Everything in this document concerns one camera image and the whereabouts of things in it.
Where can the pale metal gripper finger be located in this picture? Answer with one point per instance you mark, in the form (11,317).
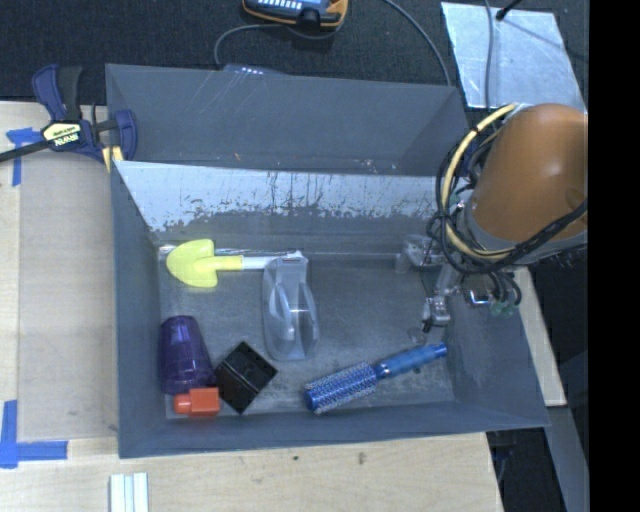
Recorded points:
(419,252)
(439,311)

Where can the grey metal bin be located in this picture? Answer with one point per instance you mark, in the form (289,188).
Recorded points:
(360,310)

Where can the blue round hairbrush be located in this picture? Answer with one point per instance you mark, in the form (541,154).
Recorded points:
(350,382)

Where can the clear plastic container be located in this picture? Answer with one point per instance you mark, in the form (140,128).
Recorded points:
(290,320)

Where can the black square box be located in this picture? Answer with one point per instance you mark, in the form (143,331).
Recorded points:
(245,377)

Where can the yellow toy shovel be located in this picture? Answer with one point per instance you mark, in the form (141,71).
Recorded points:
(192,262)

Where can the orange plastic block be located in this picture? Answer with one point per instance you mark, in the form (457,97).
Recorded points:
(200,401)

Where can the purple plastic cup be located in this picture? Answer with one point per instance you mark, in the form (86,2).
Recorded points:
(182,357)

